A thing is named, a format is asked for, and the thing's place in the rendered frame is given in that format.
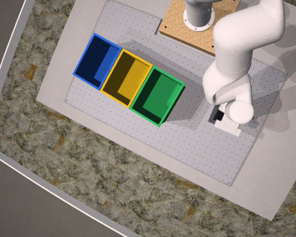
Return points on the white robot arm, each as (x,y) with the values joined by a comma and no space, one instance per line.
(235,37)

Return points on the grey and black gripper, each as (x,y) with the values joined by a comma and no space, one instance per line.
(221,107)

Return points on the green bin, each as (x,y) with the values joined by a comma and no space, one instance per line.
(157,96)

